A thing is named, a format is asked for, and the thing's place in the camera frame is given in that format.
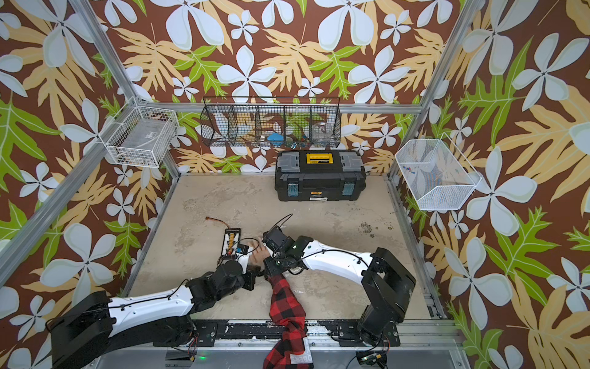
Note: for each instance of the pale mannequin hand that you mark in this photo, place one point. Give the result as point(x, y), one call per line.
point(259, 253)

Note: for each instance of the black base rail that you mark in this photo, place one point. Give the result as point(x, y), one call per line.
point(340, 332)

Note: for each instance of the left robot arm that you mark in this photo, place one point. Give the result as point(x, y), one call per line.
point(99, 324)

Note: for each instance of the black parallel charging board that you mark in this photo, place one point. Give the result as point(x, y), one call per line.
point(230, 241)

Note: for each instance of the black wire basket rear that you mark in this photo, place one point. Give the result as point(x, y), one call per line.
point(288, 123)

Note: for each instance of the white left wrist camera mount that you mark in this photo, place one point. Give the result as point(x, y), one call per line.
point(242, 255)

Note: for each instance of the white wire basket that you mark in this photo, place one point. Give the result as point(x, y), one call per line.
point(139, 134)
point(438, 175)

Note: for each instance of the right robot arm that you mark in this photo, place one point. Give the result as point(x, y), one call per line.
point(388, 284)

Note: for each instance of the black deli toolbox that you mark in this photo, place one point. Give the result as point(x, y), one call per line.
point(319, 175)

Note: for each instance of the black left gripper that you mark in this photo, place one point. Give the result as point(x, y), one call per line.
point(251, 279)

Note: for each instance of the red plaid sleeve forearm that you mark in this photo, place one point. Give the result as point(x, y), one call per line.
point(293, 348)

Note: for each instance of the white wire basket right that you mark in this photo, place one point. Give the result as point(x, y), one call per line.
point(438, 175)

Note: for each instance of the white wire basket left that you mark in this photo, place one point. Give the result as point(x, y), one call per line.
point(139, 134)

